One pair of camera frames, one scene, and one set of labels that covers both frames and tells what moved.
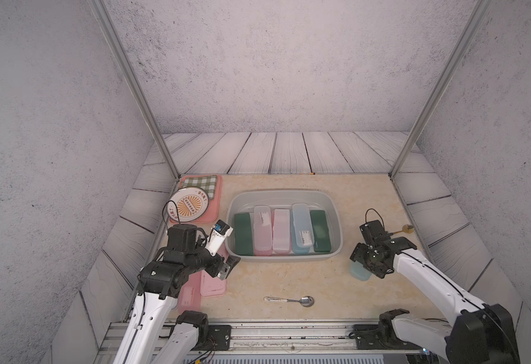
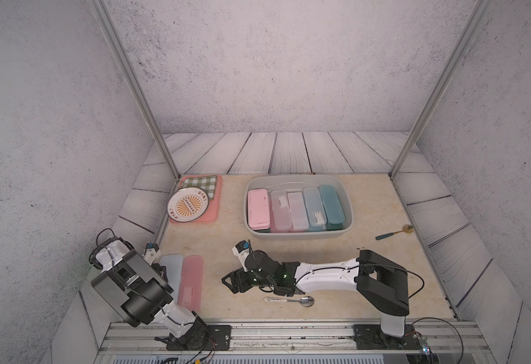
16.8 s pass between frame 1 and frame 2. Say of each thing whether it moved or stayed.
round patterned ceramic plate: stayed
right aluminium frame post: stayed
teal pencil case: moved
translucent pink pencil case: moved
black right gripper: moved
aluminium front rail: stayed
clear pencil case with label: moved
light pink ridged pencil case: moved
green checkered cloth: stayed
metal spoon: stayed
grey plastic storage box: moved
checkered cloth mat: stayed
